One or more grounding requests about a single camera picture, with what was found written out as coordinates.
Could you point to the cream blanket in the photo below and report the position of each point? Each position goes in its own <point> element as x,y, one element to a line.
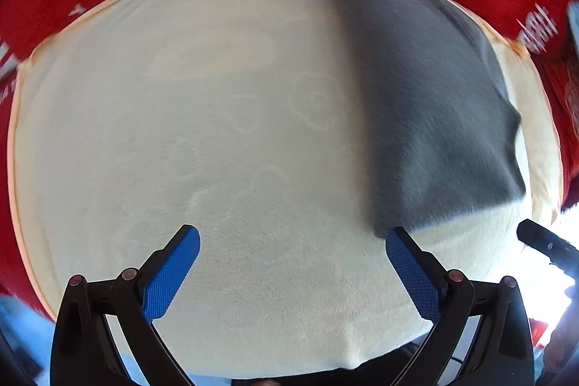
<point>203,142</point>

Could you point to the grey fleece garment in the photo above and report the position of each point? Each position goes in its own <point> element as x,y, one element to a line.
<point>425,96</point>

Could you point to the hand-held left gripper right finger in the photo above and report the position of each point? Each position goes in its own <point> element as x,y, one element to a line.
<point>414,273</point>

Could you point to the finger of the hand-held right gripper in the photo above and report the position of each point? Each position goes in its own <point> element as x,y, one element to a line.
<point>545,241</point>

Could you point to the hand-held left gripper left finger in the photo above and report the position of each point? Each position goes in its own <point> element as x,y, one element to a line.
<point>174,268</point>

